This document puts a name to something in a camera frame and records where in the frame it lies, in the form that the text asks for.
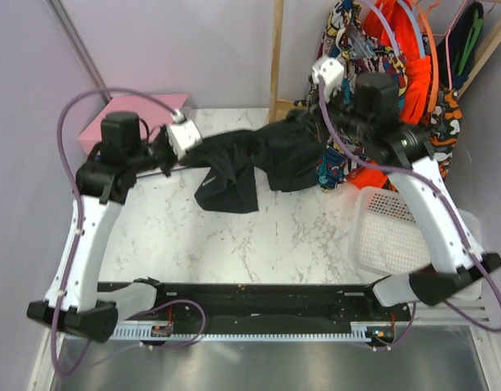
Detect white plastic basket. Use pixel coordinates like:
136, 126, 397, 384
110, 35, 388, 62
349, 186, 483, 302

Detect navy ribbed shorts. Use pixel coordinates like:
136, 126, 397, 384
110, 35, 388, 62
437, 2, 485, 100

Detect green hanger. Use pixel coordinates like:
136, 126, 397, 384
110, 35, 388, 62
454, 8, 484, 76

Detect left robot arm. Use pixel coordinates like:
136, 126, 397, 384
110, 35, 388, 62
26, 112, 177, 343

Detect orange hanger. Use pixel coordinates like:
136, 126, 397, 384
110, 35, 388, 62
413, 1, 439, 113

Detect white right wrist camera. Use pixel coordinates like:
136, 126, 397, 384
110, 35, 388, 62
311, 55, 345, 103

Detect wooden clothes rack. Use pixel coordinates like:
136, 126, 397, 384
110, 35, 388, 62
266, 1, 501, 122

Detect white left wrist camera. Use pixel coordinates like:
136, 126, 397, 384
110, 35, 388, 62
167, 110, 203, 160

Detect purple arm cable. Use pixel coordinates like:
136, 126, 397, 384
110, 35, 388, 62
318, 77, 501, 333
50, 87, 186, 378

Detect camouflage print shorts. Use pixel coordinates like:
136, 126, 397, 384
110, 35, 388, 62
420, 86, 462, 181

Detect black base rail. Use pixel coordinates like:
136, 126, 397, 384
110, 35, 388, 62
97, 279, 414, 337

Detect white cable duct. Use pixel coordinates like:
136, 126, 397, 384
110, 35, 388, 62
110, 321, 393, 343

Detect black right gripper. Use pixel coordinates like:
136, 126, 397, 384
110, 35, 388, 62
299, 82, 372, 142

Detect dark navy shorts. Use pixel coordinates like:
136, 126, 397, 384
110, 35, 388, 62
180, 117, 325, 214

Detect orange shorts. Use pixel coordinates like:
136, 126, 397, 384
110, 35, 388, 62
347, 0, 437, 189

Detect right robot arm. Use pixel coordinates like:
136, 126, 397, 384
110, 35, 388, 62
305, 67, 501, 321

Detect light blue hanger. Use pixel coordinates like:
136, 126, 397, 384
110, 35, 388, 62
396, 0, 426, 61

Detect lilac hanger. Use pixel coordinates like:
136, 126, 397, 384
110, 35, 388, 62
362, 1, 405, 54

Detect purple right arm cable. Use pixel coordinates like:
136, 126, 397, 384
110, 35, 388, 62
318, 77, 501, 333

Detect pink binder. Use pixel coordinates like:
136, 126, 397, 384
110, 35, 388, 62
77, 93, 190, 156

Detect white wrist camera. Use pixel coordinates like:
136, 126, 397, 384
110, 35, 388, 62
311, 55, 345, 103
167, 110, 203, 160

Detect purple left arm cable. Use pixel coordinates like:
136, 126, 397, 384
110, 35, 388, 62
50, 87, 186, 378

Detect pink hanger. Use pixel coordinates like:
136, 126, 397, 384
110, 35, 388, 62
419, 0, 471, 89

